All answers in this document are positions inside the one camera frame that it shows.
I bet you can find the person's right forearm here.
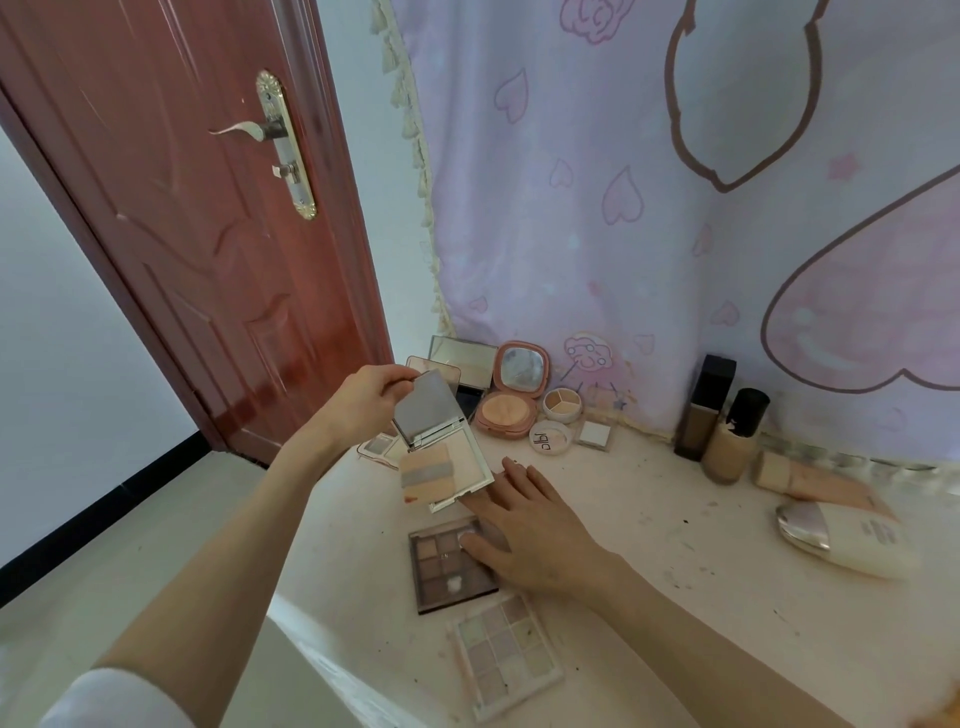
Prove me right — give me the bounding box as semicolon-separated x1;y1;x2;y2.
591;555;860;728

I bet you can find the square black-capped foundation bottle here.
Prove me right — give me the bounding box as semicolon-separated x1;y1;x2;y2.
672;354;738;462

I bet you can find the white bottle with silver cap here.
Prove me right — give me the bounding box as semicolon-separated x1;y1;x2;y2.
774;500;924;582

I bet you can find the round three-shade concealer pot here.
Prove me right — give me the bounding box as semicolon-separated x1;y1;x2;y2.
542;387;585;423

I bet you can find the pink open powder compact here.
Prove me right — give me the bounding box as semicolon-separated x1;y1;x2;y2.
472;340;552;437

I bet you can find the person's left hand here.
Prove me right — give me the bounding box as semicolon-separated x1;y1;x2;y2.
321;363;421;453

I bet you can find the black palette with mirror lid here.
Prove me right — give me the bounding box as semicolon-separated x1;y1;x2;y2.
428;334;499;423

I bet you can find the person's right hand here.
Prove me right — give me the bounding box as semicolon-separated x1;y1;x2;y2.
459;457;633;603

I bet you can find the beige cosmetic tube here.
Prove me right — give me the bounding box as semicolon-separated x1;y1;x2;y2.
753;449;900;520

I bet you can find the pink flat blush palette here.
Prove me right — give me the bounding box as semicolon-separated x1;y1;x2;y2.
405;355;463;390

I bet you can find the white powder compact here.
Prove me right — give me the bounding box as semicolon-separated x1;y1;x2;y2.
391;369;496;515

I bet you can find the white round lid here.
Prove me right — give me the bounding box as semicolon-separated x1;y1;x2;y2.
528;420;576;456

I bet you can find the purple heart print curtain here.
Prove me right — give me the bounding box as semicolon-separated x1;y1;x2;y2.
370;0;960;481

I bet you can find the brown eyeshadow palette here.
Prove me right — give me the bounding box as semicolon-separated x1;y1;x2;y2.
408;516;513;617

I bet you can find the red-brown wooden door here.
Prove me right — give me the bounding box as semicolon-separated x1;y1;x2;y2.
0;0;396;468

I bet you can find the person's left forearm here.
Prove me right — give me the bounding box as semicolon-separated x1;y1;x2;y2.
93;418;355;702

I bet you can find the pale pastel eyeshadow palette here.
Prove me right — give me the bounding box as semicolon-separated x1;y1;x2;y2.
447;591;565;724

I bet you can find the white sleeve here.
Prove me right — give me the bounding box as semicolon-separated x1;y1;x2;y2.
36;666;198;728

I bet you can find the small clear blush palette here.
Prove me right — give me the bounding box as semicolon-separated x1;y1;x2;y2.
357;432;411;471

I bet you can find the small square clear eyeshadow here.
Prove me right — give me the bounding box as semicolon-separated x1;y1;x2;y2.
574;419;618;453

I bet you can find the gold and silver door handle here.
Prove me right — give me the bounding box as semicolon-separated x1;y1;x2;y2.
208;69;319;222

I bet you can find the round black-capped foundation bottle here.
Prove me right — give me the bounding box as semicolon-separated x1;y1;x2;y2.
700;387;772;486

